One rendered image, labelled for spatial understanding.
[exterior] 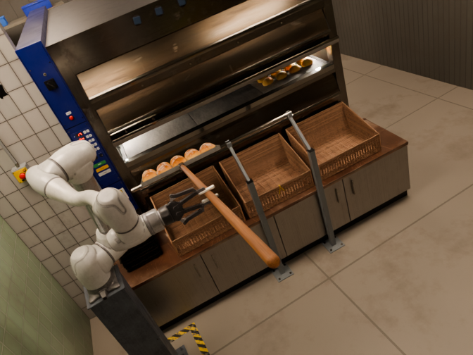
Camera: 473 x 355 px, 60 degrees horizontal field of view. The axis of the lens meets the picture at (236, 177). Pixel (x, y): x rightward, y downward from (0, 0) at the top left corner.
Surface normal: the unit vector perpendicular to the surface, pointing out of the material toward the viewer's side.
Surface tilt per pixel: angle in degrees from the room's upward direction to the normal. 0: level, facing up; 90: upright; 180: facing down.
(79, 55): 90
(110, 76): 70
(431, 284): 0
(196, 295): 90
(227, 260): 90
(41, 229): 90
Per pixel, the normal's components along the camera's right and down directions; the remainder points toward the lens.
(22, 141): 0.37, 0.45
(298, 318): -0.29, -0.77
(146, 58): 0.25, 0.16
